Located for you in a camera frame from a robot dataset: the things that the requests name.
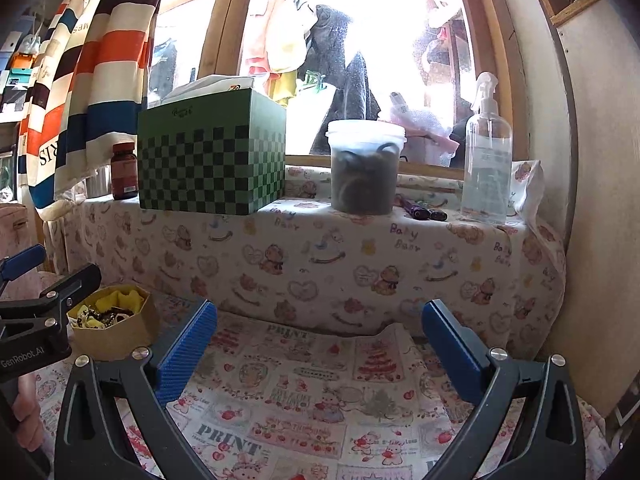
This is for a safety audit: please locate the striped curtain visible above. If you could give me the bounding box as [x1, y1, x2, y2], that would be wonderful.
[17, 0, 177, 222]

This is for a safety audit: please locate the shelf with boxes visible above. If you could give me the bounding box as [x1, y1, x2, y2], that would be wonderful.
[0, 15, 52, 126]

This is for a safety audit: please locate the clear spray bottle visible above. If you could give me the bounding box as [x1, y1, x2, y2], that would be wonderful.
[459, 72, 514, 226]

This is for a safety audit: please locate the octagonal cardboard box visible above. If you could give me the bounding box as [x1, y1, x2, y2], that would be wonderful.
[66, 284, 161, 362]

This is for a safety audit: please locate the metal can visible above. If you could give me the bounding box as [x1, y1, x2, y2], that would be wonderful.
[84, 169, 112, 199]

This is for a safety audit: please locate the clear tub with white lid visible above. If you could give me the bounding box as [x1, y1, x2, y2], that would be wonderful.
[325, 120, 407, 215]

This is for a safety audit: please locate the bear print cloth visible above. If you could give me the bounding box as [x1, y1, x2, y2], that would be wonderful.
[42, 160, 569, 362]

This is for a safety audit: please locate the yellow foam lining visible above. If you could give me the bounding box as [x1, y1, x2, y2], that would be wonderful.
[74, 285, 147, 330]

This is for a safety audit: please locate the pink quilted bag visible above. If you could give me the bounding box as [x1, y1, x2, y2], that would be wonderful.
[0, 202, 45, 306]

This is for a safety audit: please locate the red print patchwork cloth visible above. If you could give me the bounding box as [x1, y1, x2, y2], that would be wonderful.
[30, 290, 617, 480]

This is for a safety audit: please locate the white tissue paper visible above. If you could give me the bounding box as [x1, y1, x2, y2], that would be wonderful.
[160, 74, 257, 107]

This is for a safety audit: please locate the pile of jewelry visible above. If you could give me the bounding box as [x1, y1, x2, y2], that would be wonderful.
[80, 306, 135, 330]

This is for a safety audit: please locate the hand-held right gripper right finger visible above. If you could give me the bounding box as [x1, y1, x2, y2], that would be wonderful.
[421, 299, 586, 480]

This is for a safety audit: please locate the person's left hand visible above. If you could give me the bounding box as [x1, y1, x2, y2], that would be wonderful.
[11, 374, 47, 453]

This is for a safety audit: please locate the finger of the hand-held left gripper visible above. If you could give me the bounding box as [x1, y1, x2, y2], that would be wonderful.
[0, 262, 103, 328]
[0, 243, 47, 286]

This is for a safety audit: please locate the dark hanging coat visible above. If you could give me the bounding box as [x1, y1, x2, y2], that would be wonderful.
[297, 4, 384, 157]

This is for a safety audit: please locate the wooden window frame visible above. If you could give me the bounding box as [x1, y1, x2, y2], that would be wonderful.
[197, 0, 532, 182]

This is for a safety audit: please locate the small wooden wall shelf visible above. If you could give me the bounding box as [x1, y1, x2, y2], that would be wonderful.
[531, 0, 607, 29]

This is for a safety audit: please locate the brown pill bottle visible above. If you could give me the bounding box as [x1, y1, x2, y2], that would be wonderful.
[110, 142, 139, 201]

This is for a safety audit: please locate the green checkered box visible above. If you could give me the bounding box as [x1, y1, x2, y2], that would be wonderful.
[137, 87, 288, 216]

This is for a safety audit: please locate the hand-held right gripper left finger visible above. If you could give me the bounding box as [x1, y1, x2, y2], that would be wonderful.
[54, 299, 219, 480]

